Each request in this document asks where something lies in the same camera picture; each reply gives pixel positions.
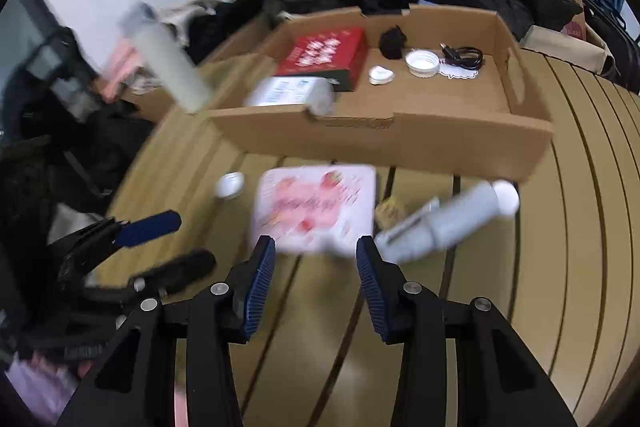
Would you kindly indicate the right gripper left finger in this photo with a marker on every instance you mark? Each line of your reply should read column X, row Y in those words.
column 133, row 381

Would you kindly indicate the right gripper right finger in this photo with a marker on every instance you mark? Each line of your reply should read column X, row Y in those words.
column 499, row 381

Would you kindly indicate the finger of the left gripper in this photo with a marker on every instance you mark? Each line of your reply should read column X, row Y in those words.
column 90, row 246
column 167, row 279

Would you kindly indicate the white tube bottle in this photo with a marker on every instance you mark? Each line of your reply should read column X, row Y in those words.
column 437, row 227

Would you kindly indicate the pink wet wipes pack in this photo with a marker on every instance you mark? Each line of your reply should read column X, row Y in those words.
column 315, row 209

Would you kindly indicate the white plastic jar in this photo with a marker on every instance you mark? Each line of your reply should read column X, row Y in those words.
column 315, row 93

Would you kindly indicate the red printed box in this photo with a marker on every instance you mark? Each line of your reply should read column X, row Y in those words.
column 337, row 55

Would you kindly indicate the small white round case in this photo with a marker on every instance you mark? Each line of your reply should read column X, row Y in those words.
column 379, row 75

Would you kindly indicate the black charger plug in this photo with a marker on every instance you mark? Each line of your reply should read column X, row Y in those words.
column 392, row 43

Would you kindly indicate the purple sleeve forearm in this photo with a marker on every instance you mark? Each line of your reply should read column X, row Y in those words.
column 44, row 387

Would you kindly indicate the pink puffer jacket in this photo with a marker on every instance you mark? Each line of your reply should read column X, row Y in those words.
column 180, row 408

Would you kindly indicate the black stroller cart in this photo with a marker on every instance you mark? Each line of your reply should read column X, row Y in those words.
column 51, row 95

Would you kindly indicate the large cardboard box left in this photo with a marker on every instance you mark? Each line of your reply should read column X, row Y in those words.
column 153, row 105

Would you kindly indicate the white thermos bottle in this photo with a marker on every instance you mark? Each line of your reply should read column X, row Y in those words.
column 183, row 81

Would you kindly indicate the pink backpack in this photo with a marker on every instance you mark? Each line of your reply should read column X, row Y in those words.
column 124, row 62

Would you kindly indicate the shallow cardboard tray box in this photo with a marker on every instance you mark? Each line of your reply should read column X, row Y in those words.
column 494, row 126

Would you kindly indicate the black suitcase bag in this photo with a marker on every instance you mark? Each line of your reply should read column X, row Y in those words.
column 621, row 64

